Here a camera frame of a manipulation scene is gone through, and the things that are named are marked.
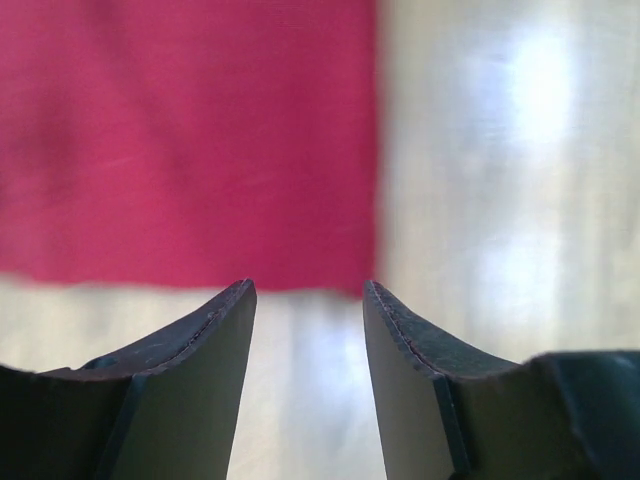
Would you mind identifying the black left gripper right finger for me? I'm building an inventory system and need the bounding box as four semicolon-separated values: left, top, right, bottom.
363;281;639;479

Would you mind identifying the dark red t shirt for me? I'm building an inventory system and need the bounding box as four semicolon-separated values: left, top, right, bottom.
1;1;378;296

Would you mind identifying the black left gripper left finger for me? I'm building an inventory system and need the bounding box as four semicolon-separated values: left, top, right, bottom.
1;279;257;479

